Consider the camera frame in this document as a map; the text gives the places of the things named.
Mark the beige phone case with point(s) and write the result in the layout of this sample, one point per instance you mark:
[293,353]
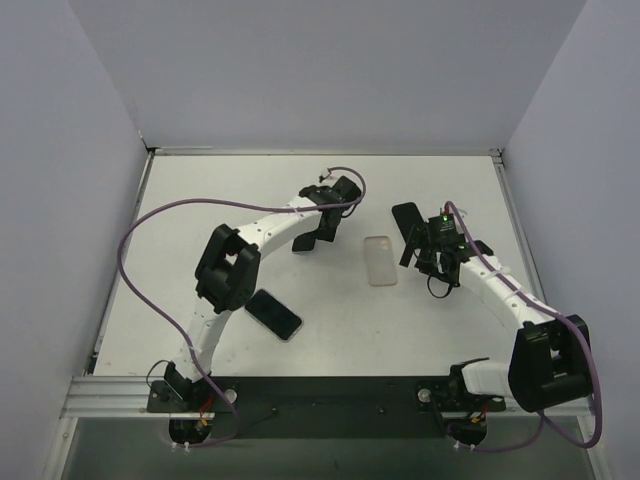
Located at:
[379,261]

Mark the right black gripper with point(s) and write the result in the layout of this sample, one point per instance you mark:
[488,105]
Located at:
[417,242]

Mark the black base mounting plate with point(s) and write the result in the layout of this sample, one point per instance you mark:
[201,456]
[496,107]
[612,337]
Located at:
[401,407]

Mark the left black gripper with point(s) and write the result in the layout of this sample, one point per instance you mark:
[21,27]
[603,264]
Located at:
[326,230]

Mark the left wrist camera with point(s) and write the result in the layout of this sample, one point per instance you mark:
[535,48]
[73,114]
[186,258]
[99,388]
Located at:
[325,175]

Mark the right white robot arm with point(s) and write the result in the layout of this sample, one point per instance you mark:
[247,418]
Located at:
[548,366]

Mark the aluminium table frame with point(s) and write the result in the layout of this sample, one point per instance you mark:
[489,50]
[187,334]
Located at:
[329,297]

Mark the black phone from beige case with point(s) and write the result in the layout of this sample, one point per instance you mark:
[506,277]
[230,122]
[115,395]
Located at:
[406,215]

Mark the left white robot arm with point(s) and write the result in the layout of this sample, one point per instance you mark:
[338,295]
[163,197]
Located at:
[227,272]

